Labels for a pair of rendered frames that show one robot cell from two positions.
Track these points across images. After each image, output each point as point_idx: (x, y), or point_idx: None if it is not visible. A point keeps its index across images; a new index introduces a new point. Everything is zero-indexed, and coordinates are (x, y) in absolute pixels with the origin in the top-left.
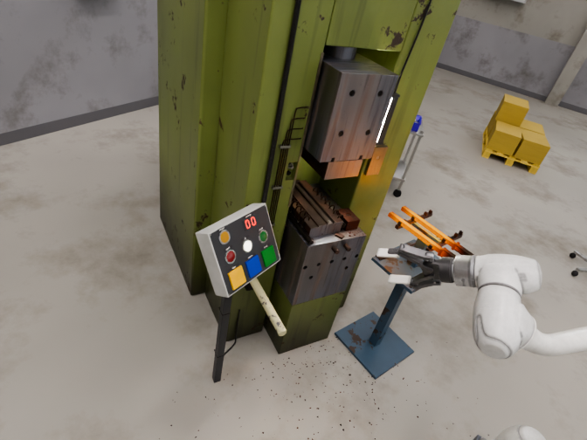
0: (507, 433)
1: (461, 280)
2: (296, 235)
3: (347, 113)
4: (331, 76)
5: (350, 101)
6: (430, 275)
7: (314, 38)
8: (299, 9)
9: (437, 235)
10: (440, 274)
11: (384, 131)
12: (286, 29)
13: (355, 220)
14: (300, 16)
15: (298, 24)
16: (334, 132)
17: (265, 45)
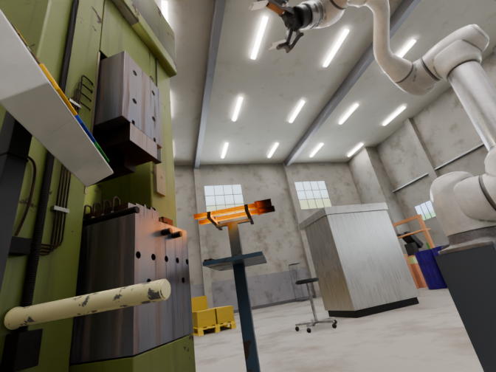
0: (438, 189)
1: (314, 4)
2: (107, 224)
3: (135, 87)
4: (113, 59)
5: (135, 79)
6: (294, 18)
7: (91, 37)
8: (78, 1)
9: (240, 214)
10: (300, 6)
11: (159, 150)
12: (66, 7)
13: (168, 218)
14: (77, 11)
15: (77, 14)
16: (129, 94)
17: (48, 2)
